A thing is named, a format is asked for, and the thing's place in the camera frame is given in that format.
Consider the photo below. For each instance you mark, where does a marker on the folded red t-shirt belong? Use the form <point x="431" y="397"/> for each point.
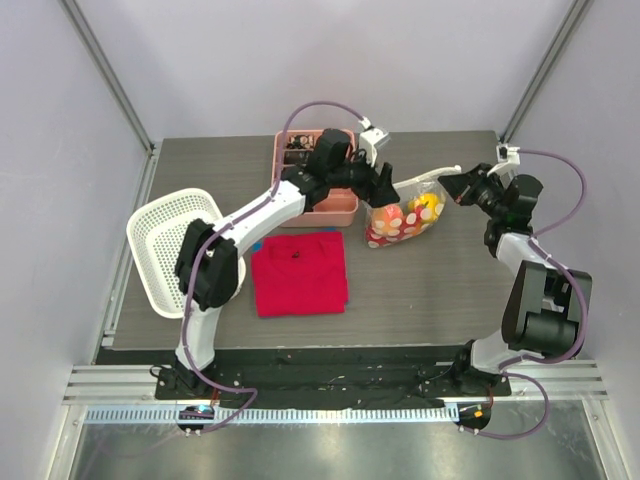
<point x="300" y="275"/>

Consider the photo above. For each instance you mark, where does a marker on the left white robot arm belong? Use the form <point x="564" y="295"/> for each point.
<point x="207" y="267"/>

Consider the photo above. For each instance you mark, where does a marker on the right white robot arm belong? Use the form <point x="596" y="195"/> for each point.
<point x="545" y="316"/>

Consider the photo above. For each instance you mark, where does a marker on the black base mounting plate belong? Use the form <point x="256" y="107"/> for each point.
<point x="368" y="378"/>

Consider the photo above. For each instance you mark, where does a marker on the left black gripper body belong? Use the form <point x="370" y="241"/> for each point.
<point x="358" y="176"/>

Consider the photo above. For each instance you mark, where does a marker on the fake peach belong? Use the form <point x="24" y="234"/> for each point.
<point x="386" y="221"/>

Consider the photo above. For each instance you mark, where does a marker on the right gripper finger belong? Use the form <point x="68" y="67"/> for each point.
<point x="452" y="184"/>
<point x="465" y="196"/>

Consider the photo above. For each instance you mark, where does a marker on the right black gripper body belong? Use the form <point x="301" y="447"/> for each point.
<point x="473" y="185"/>

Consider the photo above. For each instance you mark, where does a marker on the fake yellow pear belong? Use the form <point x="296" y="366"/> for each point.
<point x="427" y="207"/>

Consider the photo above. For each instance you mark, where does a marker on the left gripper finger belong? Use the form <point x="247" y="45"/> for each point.
<point x="382" y="195"/>
<point x="384" y="180"/>

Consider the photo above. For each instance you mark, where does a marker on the pink divided organizer tray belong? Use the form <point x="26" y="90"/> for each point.
<point x="338" y="209"/>

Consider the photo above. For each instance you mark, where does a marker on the white slotted cable duct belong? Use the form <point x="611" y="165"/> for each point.
<point x="196" y="414"/>

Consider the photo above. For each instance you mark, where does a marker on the white perforated plastic basket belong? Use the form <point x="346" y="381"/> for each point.
<point x="155" y="234"/>

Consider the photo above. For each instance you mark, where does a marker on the rolled sock top compartment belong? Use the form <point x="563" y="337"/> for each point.
<point x="300" y="142"/>

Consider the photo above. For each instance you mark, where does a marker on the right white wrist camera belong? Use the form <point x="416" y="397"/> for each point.
<point x="508" y="159"/>

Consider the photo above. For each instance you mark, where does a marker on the clear polka dot zip bag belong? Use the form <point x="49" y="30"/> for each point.
<point x="408" y="190"/>

